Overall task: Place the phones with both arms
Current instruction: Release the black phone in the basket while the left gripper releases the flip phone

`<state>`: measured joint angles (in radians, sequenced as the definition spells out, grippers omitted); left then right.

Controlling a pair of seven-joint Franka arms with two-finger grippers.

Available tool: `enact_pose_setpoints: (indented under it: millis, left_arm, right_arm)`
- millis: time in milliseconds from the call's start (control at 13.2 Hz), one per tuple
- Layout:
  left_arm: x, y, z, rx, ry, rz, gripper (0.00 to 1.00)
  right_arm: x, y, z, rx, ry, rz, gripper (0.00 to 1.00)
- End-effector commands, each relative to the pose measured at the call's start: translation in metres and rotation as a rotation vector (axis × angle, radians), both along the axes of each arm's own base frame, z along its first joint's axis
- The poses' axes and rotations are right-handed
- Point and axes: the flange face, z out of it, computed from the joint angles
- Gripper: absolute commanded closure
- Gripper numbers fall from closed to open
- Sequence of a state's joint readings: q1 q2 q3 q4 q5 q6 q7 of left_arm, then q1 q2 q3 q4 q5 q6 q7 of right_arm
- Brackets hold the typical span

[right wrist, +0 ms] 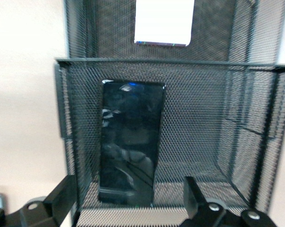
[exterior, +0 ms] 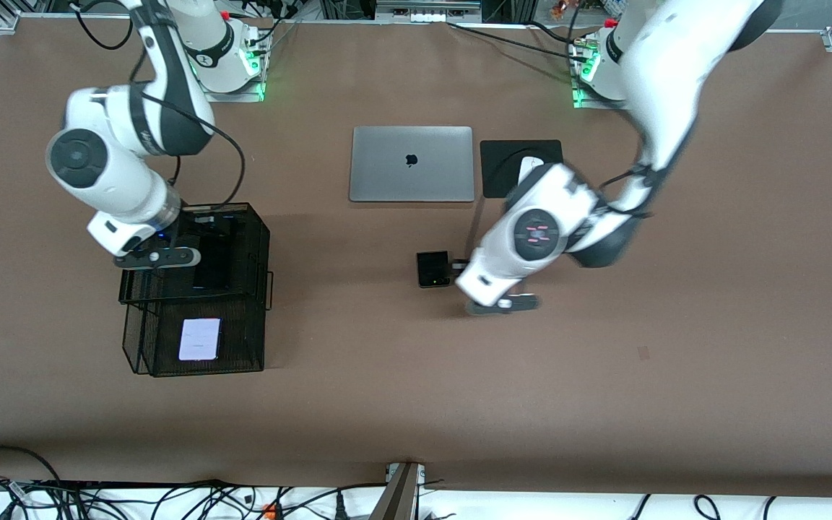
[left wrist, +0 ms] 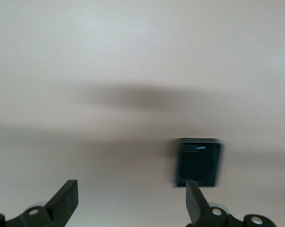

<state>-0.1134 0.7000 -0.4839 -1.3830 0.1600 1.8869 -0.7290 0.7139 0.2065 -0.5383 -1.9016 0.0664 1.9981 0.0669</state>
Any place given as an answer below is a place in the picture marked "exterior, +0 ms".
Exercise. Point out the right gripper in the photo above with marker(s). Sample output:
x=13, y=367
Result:
x=189, y=232

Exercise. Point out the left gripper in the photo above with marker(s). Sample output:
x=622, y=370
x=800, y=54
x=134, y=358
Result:
x=433, y=269

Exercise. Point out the dark flip phone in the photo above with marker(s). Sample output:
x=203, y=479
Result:
x=434, y=269

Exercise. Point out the lavender phone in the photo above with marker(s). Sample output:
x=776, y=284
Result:
x=199, y=339

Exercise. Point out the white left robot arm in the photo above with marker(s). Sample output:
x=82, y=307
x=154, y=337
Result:
x=669, y=65

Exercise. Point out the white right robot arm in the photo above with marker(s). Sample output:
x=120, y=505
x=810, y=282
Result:
x=116, y=184

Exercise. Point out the black mesh two-tier organizer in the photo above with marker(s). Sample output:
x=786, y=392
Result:
x=243, y=339

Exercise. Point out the black mouse pad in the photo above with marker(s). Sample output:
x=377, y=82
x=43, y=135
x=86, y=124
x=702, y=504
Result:
x=495, y=173

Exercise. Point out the white computer mouse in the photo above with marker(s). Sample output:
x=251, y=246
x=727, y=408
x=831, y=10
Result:
x=531, y=165

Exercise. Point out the silver laptop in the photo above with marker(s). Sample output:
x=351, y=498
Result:
x=387, y=166

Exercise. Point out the grey power strip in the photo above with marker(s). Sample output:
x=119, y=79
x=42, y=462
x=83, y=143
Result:
x=427, y=11

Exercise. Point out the metal camera stand bracket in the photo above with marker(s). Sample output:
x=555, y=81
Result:
x=398, y=498

